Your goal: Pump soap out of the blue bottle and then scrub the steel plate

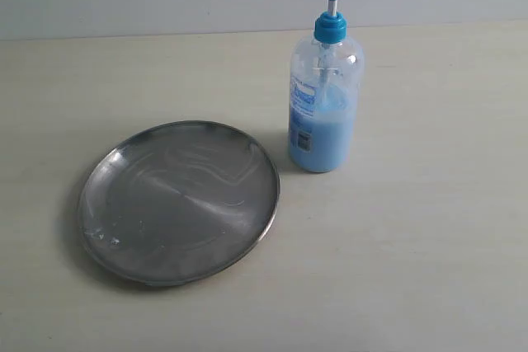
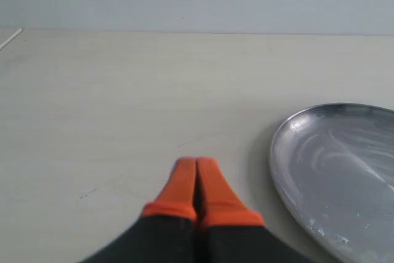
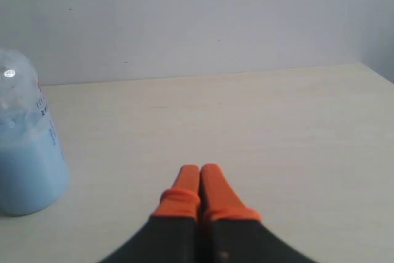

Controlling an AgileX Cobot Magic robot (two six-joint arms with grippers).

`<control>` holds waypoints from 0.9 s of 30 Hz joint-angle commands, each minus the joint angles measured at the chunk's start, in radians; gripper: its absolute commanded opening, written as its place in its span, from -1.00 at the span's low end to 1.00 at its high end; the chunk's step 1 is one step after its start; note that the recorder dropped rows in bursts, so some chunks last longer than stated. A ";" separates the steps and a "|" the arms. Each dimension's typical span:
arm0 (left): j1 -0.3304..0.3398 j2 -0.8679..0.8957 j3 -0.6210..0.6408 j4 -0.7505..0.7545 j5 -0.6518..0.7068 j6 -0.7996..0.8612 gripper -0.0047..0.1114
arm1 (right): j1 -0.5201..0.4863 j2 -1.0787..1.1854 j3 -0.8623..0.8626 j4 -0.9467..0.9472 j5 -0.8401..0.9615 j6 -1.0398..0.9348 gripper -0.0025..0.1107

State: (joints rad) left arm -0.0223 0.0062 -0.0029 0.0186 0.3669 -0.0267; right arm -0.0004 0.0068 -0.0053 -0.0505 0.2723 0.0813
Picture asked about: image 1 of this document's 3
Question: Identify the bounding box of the blue pump soap bottle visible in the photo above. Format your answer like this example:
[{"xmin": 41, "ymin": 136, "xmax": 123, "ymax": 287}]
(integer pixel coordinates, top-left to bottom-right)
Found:
[{"xmin": 288, "ymin": 0, "xmax": 365, "ymax": 173}]

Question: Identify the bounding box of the round stainless steel plate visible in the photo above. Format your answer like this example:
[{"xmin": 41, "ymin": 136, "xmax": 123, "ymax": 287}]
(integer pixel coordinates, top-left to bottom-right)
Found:
[{"xmin": 76, "ymin": 120, "xmax": 281, "ymax": 287}]

